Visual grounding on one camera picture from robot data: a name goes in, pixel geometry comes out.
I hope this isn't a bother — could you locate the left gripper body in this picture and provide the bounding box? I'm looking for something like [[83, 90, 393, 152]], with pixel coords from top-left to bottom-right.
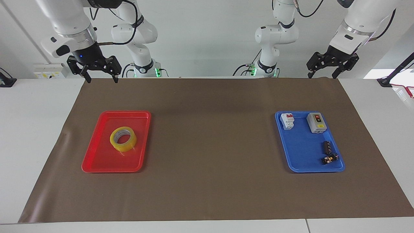
[[324, 45, 355, 64]]

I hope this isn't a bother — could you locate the black cable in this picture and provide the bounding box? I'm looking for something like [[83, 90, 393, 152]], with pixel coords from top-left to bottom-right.
[[233, 63, 256, 77], [121, 62, 135, 78], [97, 0, 139, 46], [368, 9, 397, 41], [293, 0, 324, 18]]

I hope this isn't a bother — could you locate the white circuit breaker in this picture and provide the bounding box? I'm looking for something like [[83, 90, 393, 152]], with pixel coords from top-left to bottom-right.
[[280, 113, 295, 130]]

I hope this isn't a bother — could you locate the white wall socket box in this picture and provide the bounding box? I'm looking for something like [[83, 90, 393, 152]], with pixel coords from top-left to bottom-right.
[[33, 63, 67, 79]]

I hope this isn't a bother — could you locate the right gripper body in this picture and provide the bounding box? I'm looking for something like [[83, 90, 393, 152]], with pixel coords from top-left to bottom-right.
[[71, 42, 109, 69]]

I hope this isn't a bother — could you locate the red plastic tray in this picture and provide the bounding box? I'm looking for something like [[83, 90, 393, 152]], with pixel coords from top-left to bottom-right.
[[82, 110, 152, 173]]

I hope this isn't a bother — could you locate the black component with yellow label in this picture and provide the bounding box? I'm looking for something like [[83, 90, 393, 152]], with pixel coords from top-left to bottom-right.
[[321, 153, 340, 165]]

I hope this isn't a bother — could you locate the yellow tape roll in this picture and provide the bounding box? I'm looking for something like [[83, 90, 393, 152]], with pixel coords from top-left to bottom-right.
[[110, 127, 137, 152]]

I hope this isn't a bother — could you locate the grey switch box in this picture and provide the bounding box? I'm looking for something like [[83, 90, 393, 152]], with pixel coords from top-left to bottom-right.
[[306, 112, 326, 134]]

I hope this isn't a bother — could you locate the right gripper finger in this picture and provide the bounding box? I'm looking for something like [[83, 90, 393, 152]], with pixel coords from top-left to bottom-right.
[[97, 55, 123, 84], [67, 55, 92, 84]]

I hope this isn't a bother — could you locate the black stand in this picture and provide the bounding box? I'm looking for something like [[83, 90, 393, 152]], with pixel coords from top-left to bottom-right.
[[376, 51, 414, 88], [0, 67, 17, 88]]

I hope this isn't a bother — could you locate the red cable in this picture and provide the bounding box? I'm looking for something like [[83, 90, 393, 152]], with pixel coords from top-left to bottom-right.
[[391, 83, 414, 98]]

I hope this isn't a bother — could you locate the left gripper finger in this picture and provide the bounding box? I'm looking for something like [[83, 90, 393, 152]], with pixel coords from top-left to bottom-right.
[[332, 53, 360, 80], [306, 51, 328, 79]]

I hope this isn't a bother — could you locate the blue plastic tray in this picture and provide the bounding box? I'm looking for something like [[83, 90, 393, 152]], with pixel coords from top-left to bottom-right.
[[275, 111, 345, 173]]

